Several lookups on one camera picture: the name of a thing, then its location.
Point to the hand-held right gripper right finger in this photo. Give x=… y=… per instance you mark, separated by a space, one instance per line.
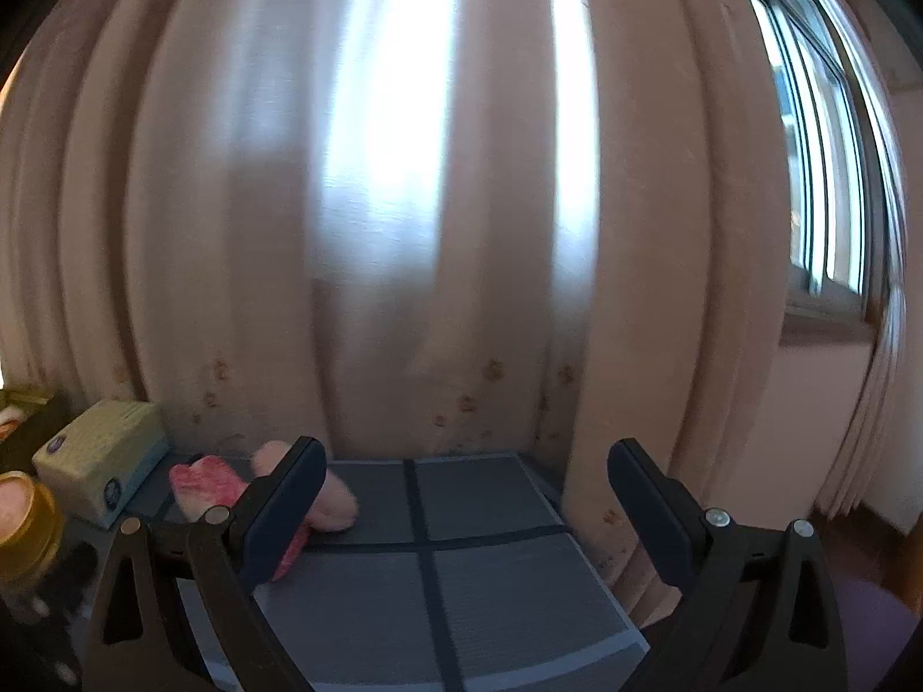
x=649 y=512

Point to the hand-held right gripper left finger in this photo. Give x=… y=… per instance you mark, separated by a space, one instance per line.
x=277 y=519

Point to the pink plush toy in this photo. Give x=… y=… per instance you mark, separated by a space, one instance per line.
x=209 y=483

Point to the gold rectangular tin box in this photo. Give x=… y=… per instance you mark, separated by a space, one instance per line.
x=29 y=425

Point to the pale green tissue box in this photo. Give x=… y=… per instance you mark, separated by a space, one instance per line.
x=101 y=454

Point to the white side curtain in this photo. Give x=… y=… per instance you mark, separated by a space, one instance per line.
x=865 y=411

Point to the purple round object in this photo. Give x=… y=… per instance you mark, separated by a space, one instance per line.
x=872 y=634

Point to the pink floral curtain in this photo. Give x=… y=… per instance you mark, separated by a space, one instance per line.
x=433 y=194

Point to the window with metal frame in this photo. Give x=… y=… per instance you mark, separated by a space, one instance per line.
x=815 y=158

